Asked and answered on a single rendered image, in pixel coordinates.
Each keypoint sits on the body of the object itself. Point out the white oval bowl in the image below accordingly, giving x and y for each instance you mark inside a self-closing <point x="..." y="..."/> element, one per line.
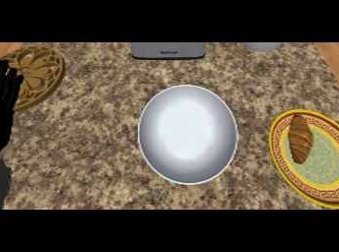
<point x="186" y="134"/>

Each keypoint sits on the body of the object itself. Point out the yellow patterned plate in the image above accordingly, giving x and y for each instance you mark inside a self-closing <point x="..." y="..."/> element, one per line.
<point x="321" y="164"/>

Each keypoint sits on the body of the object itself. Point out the gold carved round trivet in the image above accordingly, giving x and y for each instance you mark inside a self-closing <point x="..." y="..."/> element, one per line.
<point x="38" y="74"/>

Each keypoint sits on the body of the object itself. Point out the grey appliance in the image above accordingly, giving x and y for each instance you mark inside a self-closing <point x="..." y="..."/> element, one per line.
<point x="168" y="50"/>

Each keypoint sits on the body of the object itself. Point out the pale grey cup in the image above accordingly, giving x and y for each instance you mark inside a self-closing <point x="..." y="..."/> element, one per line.
<point x="262" y="46"/>

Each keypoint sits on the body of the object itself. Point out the brown croissant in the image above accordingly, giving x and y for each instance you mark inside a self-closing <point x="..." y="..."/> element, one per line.
<point x="300" y="139"/>

